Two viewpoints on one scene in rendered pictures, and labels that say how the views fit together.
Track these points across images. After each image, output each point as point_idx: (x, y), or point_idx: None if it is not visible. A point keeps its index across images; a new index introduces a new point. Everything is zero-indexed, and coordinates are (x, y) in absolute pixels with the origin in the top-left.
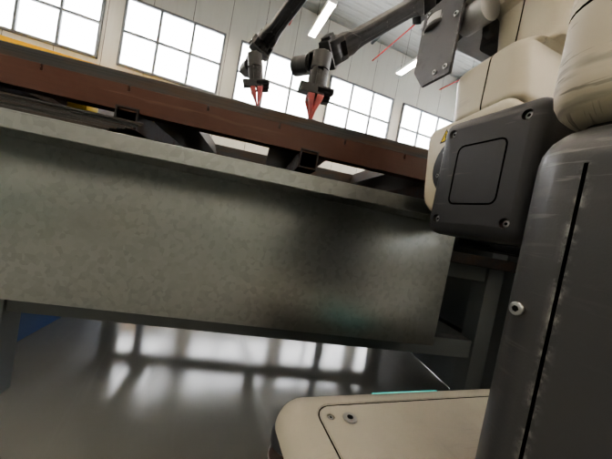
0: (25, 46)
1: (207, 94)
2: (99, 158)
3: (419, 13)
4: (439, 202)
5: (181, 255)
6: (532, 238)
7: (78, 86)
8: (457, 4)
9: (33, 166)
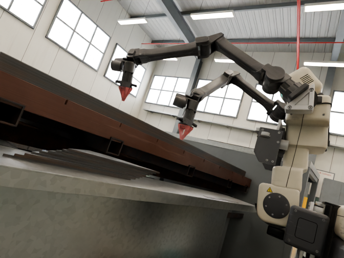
0: (39, 70)
1: (150, 125)
2: None
3: (224, 85)
4: (290, 234)
5: (132, 245)
6: None
7: (89, 121)
8: (278, 137)
9: (54, 195)
